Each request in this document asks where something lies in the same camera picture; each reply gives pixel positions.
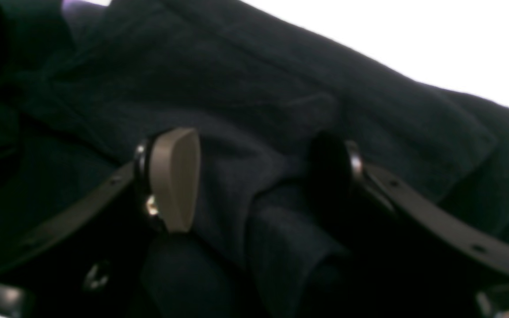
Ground black T-shirt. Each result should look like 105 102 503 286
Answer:
0 0 509 318

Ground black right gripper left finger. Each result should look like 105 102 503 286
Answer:
0 127 201 318

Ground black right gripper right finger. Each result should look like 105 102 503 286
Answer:
310 132 509 318

